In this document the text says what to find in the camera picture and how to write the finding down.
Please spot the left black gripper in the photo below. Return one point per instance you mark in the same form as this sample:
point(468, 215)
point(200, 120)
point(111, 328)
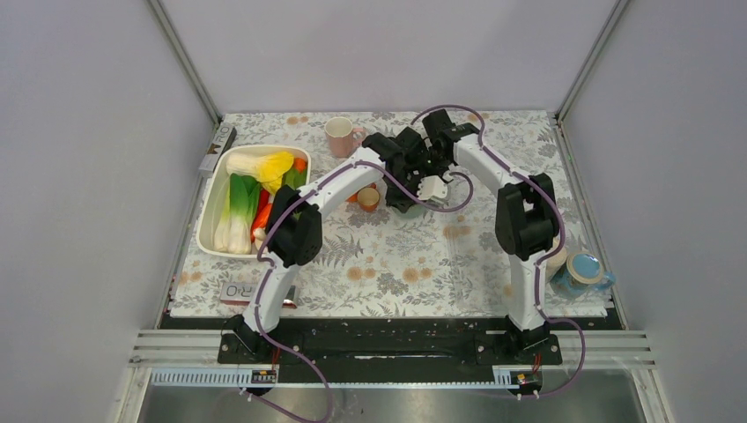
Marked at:
point(401, 203)

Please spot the small red-orange mug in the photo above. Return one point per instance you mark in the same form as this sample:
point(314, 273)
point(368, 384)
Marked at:
point(368, 198)

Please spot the orange mug black rim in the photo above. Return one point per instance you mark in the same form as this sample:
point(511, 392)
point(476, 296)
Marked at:
point(353, 197)

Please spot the light pink mug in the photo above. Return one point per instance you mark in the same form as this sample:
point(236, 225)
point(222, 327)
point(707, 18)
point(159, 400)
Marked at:
point(343, 136)

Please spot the cream floral mug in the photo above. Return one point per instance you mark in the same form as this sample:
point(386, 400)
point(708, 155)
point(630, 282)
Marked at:
point(555, 262)

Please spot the green glazed mug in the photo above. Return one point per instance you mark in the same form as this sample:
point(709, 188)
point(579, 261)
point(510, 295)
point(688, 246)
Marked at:
point(418, 210)

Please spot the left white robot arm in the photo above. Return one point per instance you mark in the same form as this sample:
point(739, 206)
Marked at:
point(294, 231)

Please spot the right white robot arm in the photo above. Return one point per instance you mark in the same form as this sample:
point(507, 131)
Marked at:
point(528, 225)

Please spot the blue glazed mug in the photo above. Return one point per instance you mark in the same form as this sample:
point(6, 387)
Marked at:
point(581, 273)

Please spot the floral table mat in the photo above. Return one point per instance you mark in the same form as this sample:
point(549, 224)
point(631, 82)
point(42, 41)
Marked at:
point(377, 264)

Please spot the toy yellow cabbage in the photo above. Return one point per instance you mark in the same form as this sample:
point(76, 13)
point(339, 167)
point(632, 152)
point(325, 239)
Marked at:
point(268, 169)

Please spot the toy carrot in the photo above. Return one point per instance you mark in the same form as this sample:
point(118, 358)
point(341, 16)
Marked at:
point(263, 211)

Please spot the toy mushroom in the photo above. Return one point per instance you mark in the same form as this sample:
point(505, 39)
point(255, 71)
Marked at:
point(259, 236)

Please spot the toy green bok choy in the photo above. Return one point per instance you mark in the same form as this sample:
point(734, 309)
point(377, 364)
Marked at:
point(240, 206)

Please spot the white plastic tray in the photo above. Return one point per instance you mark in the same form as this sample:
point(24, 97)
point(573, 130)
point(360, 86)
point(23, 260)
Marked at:
point(217, 189)

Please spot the silver snack packet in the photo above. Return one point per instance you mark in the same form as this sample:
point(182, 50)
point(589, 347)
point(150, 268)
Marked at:
point(241, 293)

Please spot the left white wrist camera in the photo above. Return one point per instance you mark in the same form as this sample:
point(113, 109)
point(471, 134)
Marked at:
point(433, 189)

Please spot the grey box at wall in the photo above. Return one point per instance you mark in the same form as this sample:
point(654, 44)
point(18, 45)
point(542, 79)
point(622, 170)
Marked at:
point(221, 141)

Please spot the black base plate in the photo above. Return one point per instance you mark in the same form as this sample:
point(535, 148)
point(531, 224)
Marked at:
point(398, 350)

